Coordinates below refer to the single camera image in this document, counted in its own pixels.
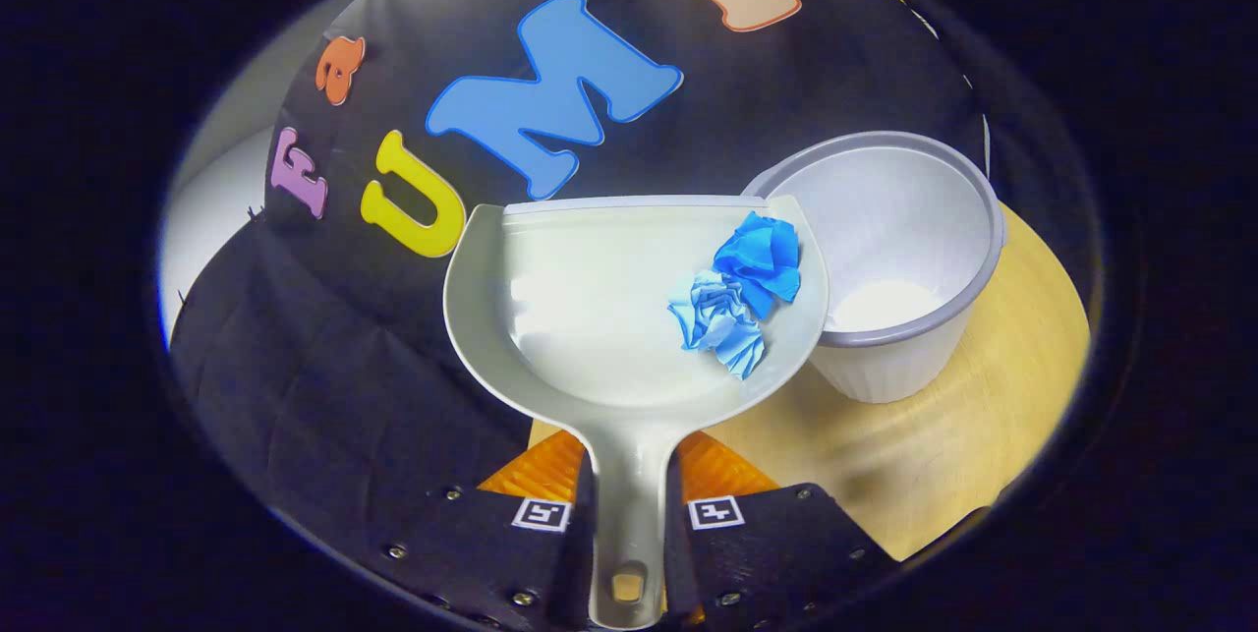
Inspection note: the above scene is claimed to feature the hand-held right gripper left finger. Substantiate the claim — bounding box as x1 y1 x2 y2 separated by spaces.
378 428 597 631

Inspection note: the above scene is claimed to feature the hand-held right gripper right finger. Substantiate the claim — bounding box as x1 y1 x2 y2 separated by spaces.
664 430 900 625

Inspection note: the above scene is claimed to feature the light blue paper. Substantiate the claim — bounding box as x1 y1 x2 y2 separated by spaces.
668 270 768 380

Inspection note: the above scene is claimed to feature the grey dustpan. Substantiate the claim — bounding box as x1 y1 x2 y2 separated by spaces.
442 195 831 631

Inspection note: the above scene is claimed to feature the dark blue paper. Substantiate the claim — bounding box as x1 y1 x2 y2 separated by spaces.
713 211 803 321

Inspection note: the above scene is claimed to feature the white garbage bin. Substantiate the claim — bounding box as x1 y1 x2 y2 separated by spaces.
739 131 1008 405

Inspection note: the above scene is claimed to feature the black backdrop cloth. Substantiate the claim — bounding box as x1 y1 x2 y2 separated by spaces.
167 0 994 564

